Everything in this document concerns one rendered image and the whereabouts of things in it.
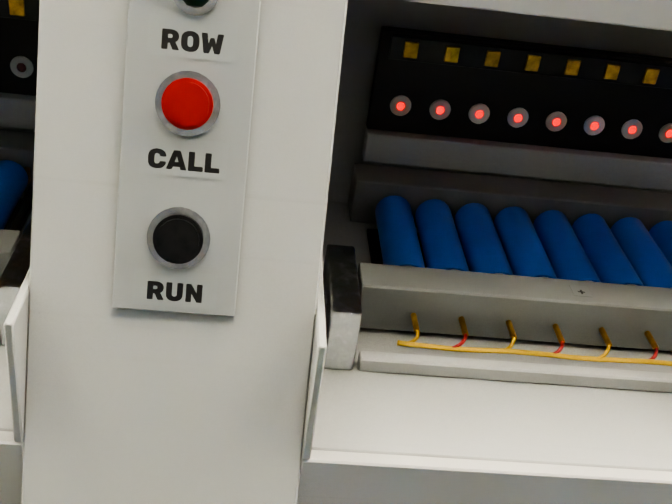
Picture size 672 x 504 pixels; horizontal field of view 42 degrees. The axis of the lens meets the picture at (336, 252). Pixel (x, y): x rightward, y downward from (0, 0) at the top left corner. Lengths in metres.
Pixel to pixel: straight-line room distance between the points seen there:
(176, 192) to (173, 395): 0.07
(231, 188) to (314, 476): 0.11
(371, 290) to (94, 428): 0.12
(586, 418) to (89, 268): 0.20
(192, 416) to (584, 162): 0.26
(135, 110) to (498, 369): 0.18
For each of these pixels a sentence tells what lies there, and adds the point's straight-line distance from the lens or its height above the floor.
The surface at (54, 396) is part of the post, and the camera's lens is 0.31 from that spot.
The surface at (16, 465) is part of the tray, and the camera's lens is 0.33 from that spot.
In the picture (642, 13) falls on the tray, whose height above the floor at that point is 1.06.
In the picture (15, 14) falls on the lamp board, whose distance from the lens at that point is 0.45.
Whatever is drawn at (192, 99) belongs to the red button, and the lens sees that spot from 0.28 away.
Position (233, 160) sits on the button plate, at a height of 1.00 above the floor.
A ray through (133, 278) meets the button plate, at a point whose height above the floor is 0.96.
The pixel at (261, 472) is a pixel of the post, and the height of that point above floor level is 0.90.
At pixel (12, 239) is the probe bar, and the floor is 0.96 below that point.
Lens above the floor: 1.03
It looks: 11 degrees down
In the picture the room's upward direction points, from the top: 6 degrees clockwise
